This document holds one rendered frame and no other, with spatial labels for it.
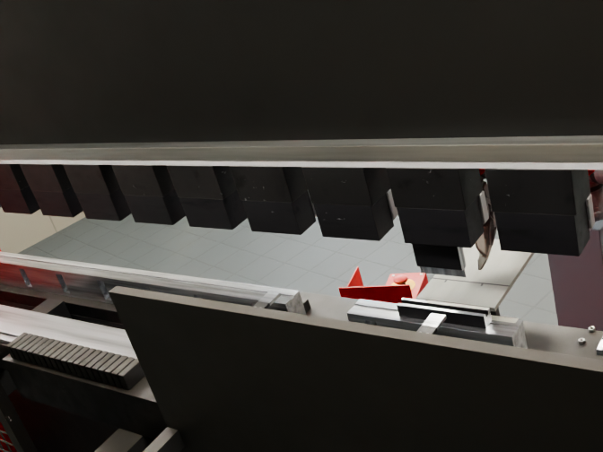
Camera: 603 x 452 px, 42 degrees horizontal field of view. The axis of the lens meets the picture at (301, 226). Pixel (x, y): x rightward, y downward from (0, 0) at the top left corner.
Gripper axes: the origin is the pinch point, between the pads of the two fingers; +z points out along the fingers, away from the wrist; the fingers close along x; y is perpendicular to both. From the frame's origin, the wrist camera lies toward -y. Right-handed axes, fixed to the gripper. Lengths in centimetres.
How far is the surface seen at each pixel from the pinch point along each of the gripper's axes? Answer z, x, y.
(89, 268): 12, -122, 2
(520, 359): 17, 39, 66
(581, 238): -4.1, 29.1, 19.0
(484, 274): 1.6, 1.5, -5.5
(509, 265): -1.2, 5.5, -8.8
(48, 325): 29, -105, 25
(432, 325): 14.3, -0.9, 10.4
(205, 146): -11, -29, 54
